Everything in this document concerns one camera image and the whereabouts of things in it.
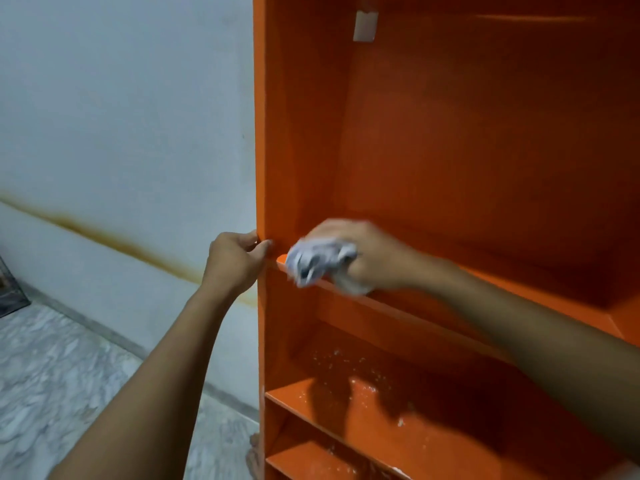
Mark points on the person's left hand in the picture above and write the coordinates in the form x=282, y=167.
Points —
x=230, y=267

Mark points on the person's right hand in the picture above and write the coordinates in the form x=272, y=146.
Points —
x=385, y=262

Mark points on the person's right fingers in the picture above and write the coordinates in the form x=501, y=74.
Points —
x=332, y=229

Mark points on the person's left thumb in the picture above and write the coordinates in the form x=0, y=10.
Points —
x=261, y=249

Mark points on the white cleaning cloth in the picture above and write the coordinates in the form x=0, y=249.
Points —
x=315, y=262

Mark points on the orange wooden shelf cabinet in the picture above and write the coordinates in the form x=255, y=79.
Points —
x=450, y=144

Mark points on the person's left forearm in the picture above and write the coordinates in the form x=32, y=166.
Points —
x=150, y=404

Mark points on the person's right forearm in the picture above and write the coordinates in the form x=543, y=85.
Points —
x=540, y=344

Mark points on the white plastic cabinet tag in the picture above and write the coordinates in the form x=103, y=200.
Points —
x=365, y=26

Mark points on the person's bare foot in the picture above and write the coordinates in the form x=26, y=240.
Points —
x=254, y=459

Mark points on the dark framed object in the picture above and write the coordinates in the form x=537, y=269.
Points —
x=10, y=292

